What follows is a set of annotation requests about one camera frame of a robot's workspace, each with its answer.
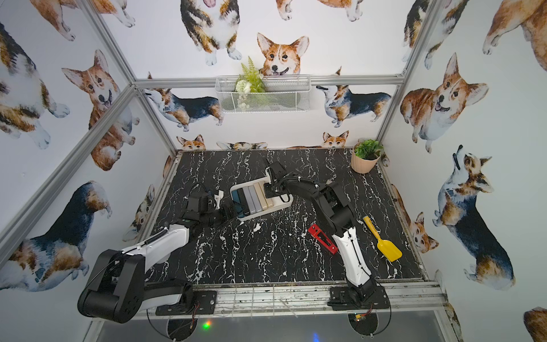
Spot tan pruning pliers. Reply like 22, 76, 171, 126
254, 182, 269, 211

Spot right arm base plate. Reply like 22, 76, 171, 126
327, 283, 390, 311

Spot metal front rail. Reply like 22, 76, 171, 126
147, 279, 447, 319

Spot beige pruning pliers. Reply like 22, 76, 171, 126
261, 183, 274, 208

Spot white plastic storage box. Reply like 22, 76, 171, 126
229, 175, 293, 222

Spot white wire basket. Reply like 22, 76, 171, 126
215, 76, 311, 113

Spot fern and white flower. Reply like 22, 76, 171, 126
235, 57, 267, 111

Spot red tool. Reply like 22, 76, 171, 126
308, 224, 338, 255

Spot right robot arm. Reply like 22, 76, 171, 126
266, 162, 377, 301

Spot yellow plastic shovel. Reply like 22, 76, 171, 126
363, 216, 403, 262

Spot potted green plant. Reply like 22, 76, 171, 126
350, 139, 384, 174

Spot light grey pruning pliers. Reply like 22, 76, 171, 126
242, 186, 256, 215

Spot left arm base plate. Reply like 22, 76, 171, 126
155, 291, 218, 316

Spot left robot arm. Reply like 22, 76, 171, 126
77, 192, 237, 323

